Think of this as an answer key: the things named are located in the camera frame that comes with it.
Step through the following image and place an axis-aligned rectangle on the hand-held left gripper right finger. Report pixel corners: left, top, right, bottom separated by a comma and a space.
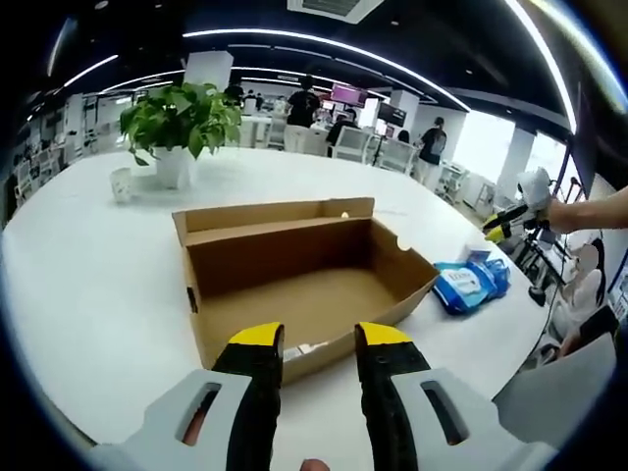
353, 321, 560, 471

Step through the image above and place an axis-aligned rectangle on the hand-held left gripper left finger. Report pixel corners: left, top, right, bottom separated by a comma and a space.
93, 321, 287, 471

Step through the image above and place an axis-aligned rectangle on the blue plastic tissue pack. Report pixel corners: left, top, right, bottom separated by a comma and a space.
483, 255, 513, 298

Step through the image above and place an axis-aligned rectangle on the blue white wipes pack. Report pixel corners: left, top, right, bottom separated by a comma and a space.
432, 260, 496, 317

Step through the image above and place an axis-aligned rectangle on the brown cardboard shoe box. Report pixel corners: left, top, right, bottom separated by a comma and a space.
171, 196, 442, 388

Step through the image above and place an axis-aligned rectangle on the large dark display panel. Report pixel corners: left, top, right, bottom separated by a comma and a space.
570, 81, 620, 198

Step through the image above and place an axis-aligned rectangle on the ceiling light strip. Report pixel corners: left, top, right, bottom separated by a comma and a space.
504, 0, 578, 131

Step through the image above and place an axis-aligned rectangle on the black office chair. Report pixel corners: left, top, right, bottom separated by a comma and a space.
561, 304, 620, 358

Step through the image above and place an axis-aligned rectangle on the white mesh office chair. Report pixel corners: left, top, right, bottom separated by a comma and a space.
329, 126, 370, 161
380, 143, 416, 174

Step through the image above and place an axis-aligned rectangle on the black tripod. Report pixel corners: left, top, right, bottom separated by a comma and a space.
371, 128, 390, 169

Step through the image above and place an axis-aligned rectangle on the dark monitor screen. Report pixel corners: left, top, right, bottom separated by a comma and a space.
376, 103, 409, 127

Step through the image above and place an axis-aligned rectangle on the grey mesh office chair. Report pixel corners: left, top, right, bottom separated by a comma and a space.
492, 335, 620, 451

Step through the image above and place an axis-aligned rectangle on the purple monitor screen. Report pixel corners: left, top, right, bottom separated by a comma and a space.
331, 82, 369, 109

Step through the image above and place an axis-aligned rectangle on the small white cup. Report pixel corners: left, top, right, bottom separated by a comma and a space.
109, 166, 134, 203

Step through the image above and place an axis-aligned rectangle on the green potted plant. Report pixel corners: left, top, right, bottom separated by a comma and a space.
119, 80, 245, 191

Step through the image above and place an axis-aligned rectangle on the ceiling air vent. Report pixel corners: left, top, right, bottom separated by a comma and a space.
286, 0, 385, 24

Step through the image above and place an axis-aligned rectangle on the white square pillar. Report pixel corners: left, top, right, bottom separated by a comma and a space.
184, 50, 235, 93

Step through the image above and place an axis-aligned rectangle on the long curved ceiling light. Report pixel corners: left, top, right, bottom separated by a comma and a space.
182, 28, 470, 113

